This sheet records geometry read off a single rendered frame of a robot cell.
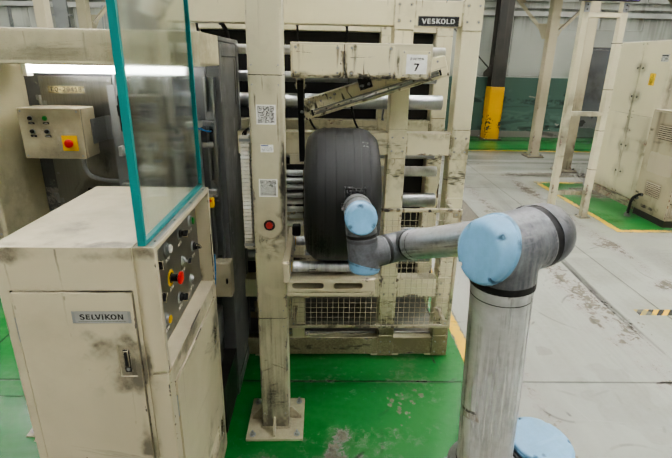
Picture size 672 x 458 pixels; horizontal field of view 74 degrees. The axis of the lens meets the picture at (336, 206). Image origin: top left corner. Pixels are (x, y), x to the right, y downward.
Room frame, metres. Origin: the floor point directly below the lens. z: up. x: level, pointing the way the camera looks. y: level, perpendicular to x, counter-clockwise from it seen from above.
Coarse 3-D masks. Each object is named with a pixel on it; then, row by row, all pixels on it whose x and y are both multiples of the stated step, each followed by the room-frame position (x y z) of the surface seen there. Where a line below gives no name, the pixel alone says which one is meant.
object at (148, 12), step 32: (128, 0) 1.09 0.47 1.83; (160, 0) 1.30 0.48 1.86; (128, 32) 1.07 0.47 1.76; (160, 32) 1.28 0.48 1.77; (128, 64) 1.05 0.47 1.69; (160, 64) 1.25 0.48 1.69; (192, 64) 1.54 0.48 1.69; (128, 96) 1.01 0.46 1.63; (160, 96) 1.23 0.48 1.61; (192, 96) 1.53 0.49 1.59; (128, 128) 1.00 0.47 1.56; (160, 128) 1.20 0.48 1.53; (192, 128) 1.50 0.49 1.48; (128, 160) 1.00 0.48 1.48; (160, 160) 1.18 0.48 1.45; (192, 160) 1.47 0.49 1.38; (160, 192) 1.15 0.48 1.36; (192, 192) 1.43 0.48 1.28; (160, 224) 1.12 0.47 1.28
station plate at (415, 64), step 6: (408, 54) 1.99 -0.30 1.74; (408, 60) 1.99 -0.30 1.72; (414, 60) 2.00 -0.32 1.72; (420, 60) 2.00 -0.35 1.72; (426, 60) 2.00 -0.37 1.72; (408, 66) 1.99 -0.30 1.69; (414, 66) 2.00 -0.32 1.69; (420, 66) 2.00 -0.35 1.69; (426, 66) 2.00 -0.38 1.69; (408, 72) 1.99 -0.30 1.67; (414, 72) 2.00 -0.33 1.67; (420, 72) 2.00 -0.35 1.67
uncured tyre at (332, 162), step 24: (312, 144) 1.69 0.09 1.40; (336, 144) 1.67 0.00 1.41; (360, 144) 1.67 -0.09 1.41; (312, 168) 1.60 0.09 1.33; (336, 168) 1.59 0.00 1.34; (360, 168) 1.59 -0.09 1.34; (312, 192) 1.56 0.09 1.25; (336, 192) 1.54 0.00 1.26; (312, 216) 1.54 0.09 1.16; (336, 216) 1.53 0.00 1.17; (312, 240) 1.57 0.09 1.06; (336, 240) 1.55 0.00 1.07
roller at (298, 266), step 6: (294, 264) 1.65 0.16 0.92; (300, 264) 1.65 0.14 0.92; (306, 264) 1.65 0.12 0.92; (312, 264) 1.65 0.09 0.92; (318, 264) 1.65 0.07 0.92; (324, 264) 1.65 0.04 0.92; (330, 264) 1.65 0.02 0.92; (336, 264) 1.66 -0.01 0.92; (342, 264) 1.66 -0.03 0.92; (348, 264) 1.66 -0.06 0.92; (294, 270) 1.64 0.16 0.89; (300, 270) 1.64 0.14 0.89; (306, 270) 1.64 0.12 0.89; (312, 270) 1.65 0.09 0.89; (318, 270) 1.65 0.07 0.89; (324, 270) 1.65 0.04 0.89; (330, 270) 1.65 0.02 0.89; (336, 270) 1.65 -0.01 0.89; (342, 270) 1.65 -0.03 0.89; (348, 270) 1.65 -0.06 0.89
